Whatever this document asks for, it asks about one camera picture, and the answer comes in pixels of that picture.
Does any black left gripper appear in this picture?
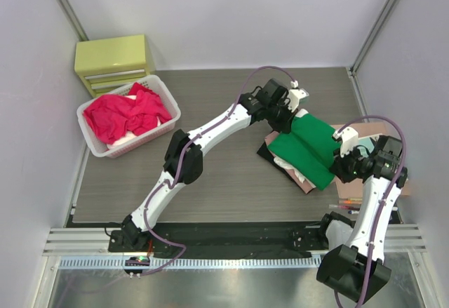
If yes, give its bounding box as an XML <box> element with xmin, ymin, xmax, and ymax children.
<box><xmin>264</xmin><ymin>98</ymin><xmax>297</xmax><ymax>133</ymax></box>

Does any black t shirt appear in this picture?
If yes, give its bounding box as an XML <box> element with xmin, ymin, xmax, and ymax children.
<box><xmin>257</xmin><ymin>142</ymin><xmax>301</xmax><ymax>187</ymax></box>

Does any green t shirt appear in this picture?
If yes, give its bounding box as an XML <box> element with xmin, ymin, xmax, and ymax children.
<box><xmin>267</xmin><ymin>114</ymin><xmax>341</xmax><ymax>191</ymax></box>

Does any pink t shirt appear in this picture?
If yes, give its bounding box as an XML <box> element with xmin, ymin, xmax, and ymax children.
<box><xmin>264</xmin><ymin>132</ymin><xmax>319</xmax><ymax>195</ymax></box>

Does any white plastic laundry basket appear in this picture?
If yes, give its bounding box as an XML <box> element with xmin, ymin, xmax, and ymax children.
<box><xmin>76</xmin><ymin>74</ymin><xmax>181</xmax><ymax>158</ymax></box>

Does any white t shirt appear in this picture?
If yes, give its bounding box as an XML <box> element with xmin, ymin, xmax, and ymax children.
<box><xmin>270</xmin><ymin>109</ymin><xmax>309</xmax><ymax>186</ymax></box>

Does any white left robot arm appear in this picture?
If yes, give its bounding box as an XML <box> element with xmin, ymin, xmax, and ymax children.
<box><xmin>120</xmin><ymin>79</ymin><xmax>309</xmax><ymax>252</ymax></box>

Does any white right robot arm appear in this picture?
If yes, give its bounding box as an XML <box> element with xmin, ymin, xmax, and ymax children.
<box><xmin>316</xmin><ymin>135</ymin><xmax>408</xmax><ymax>307</ymax></box>

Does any pink desk mat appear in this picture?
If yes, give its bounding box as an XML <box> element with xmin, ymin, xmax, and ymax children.
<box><xmin>334</xmin><ymin>121</ymin><xmax>398</xmax><ymax>199</ymax></box>

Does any teal paperback book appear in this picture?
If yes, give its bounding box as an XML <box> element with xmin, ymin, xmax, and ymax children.
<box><xmin>358</xmin><ymin>135</ymin><xmax>378</xmax><ymax>156</ymax></box>

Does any red t shirt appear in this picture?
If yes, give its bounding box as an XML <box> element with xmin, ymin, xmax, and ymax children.
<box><xmin>83</xmin><ymin>82</ymin><xmax>173</xmax><ymax>145</ymax></box>

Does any yellow green drawer cabinet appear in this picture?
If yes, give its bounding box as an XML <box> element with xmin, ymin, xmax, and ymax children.
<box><xmin>74</xmin><ymin>34</ymin><xmax>156</xmax><ymax>98</ymax></box>

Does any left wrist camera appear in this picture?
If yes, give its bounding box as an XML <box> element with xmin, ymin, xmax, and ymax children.
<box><xmin>287</xmin><ymin>80</ymin><xmax>309</xmax><ymax>112</ymax></box>

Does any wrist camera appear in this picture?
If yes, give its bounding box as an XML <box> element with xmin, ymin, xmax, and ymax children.
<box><xmin>333</xmin><ymin>126</ymin><xmax>358</xmax><ymax>157</ymax></box>
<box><xmin>287</xmin><ymin>80</ymin><xmax>309</xmax><ymax>112</ymax></box>

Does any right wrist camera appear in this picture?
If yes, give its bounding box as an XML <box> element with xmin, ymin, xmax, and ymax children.
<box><xmin>333</xmin><ymin>126</ymin><xmax>358</xmax><ymax>157</ymax></box>

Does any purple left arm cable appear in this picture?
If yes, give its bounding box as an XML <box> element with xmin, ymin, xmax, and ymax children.
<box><xmin>143</xmin><ymin>66</ymin><xmax>299</xmax><ymax>276</ymax></box>

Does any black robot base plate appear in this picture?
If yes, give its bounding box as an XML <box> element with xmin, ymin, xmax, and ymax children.
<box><xmin>107</xmin><ymin>221</ymin><xmax>328</xmax><ymax>254</ymax></box>

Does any aluminium slotted rail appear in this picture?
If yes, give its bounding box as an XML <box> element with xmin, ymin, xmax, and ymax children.
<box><xmin>59</xmin><ymin>255</ymin><xmax>321</xmax><ymax>271</ymax></box>

